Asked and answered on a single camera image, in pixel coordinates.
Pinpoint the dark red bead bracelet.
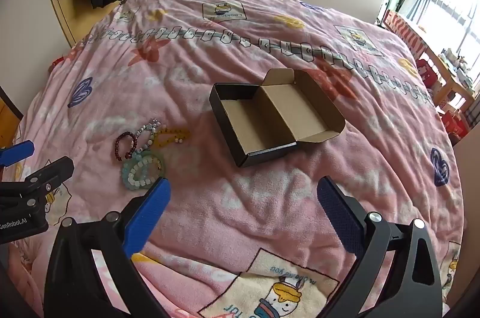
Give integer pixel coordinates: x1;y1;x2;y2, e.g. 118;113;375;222
114;132;138;162

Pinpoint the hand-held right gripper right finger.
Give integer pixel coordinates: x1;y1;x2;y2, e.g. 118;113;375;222
317;176;445;318

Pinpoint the yellow bead bracelet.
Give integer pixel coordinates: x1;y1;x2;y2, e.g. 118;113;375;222
157;129;190;153

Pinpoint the pink printed blanket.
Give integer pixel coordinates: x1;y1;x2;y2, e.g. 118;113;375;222
15;0;466;318

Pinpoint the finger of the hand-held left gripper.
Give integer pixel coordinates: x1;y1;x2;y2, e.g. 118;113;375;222
0;156;74;214
0;140;35;168

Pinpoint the red patterned box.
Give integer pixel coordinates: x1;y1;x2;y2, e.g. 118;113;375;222
440;108;470;139

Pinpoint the blue white flower bead bracelet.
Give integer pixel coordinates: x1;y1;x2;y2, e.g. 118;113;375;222
127;119;163;159

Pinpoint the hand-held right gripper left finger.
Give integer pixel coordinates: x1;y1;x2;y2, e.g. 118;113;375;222
44;176;172;318

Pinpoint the red striped box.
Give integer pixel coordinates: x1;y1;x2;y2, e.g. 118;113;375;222
382;10;429;59

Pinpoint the black cardboard box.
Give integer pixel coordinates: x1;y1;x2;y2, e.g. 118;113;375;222
209;68;346;168

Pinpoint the wooden table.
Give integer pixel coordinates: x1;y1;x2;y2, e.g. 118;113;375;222
382;9;478;111

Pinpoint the light blue-green bead bracelet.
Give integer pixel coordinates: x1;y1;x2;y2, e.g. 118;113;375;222
120;152;161;192

